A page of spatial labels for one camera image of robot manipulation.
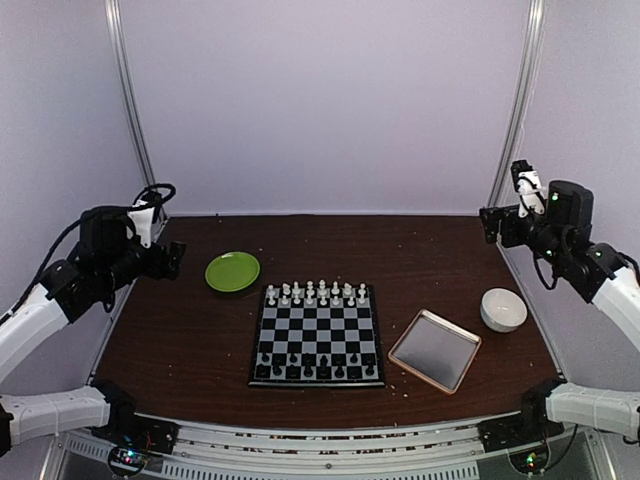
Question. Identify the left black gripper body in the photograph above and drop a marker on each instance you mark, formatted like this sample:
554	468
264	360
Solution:
157	268

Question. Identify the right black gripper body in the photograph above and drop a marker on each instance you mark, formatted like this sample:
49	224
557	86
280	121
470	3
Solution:
510	236

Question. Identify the black white chess board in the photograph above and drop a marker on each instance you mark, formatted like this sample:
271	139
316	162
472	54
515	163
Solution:
319	319

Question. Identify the black king piece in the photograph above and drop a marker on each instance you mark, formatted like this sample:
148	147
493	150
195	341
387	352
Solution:
324	371

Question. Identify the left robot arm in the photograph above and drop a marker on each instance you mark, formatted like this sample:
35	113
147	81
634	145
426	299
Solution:
114	249

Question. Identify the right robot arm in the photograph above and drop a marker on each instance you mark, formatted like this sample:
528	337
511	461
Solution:
555	224

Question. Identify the green plate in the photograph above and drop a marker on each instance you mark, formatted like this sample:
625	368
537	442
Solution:
232	272

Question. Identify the white bowl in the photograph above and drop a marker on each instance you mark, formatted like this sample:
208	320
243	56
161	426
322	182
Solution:
502	310

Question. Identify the white rook piece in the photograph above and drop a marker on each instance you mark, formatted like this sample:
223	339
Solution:
271	295

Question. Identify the wooden metal tray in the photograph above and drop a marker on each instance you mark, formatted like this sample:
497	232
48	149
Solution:
436	351

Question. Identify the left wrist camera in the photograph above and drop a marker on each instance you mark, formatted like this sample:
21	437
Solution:
143	220

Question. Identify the right aluminium frame post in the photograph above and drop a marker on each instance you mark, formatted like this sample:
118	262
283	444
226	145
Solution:
523	94

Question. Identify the aluminium frame post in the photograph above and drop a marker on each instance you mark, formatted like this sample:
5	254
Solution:
116	32
523	94

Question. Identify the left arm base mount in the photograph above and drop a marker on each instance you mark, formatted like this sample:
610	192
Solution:
145	434

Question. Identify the front aluminium rail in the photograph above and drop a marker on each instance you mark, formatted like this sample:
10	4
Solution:
450	450

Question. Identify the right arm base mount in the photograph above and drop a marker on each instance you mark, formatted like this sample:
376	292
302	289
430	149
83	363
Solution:
512	431

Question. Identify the left aluminium frame post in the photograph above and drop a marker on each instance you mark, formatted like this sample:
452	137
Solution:
116	32

